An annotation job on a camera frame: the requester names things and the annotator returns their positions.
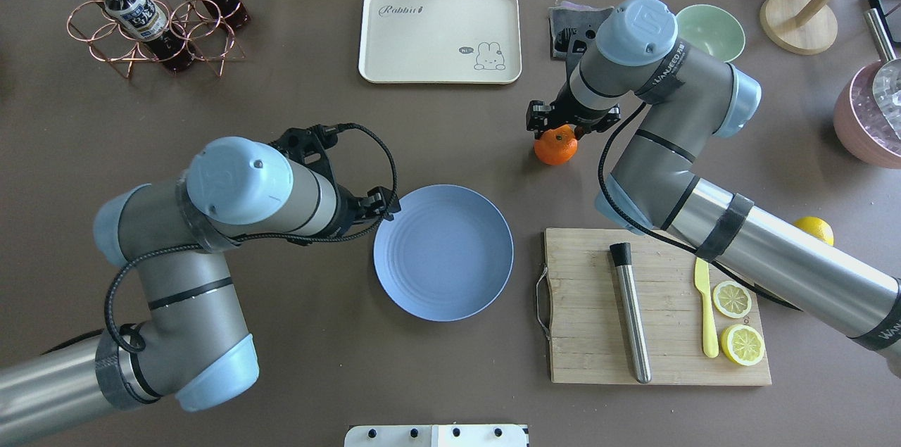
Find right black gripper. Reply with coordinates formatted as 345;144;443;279
527;81;621;140

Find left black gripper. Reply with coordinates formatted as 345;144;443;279
336;185;401;236

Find orange fruit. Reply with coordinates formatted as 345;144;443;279
532;125;579;165

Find blue round plate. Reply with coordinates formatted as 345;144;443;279
373;184;515;322

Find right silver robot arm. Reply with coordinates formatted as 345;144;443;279
527;0;899;375

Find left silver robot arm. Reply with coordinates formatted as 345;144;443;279
1;130;399;446

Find grey folded cloth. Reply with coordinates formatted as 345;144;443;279
549;1;614;50

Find steel muddler black tip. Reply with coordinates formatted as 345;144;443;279
610;242;653;385

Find cream rabbit tray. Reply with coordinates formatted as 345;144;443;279
358;0;522;84

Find green bowl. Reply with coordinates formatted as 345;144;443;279
676;4;746;62

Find wooden cutting board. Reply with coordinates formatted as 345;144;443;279
543;228;771;386

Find lemon half slice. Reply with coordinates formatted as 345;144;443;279
711;280;753;319
720;323;766;366

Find wooden cup stand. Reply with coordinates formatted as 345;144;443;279
759;0;838;55

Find yellow plastic knife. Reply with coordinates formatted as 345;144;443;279
694;258;719;358

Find yellow lemon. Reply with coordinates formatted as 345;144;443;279
793;216;836;246

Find pink bowl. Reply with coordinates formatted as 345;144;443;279
833;61;900;169

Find metal ice scoop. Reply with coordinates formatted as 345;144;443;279
865;8;900;139

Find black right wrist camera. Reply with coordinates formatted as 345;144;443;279
550;26;596;60

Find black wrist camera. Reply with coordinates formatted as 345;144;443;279
268;125;339;184
550;26;596;60

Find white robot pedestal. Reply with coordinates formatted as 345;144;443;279
344;424;530;446

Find copper wire bottle rack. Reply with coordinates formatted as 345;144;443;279
67;0;251;73

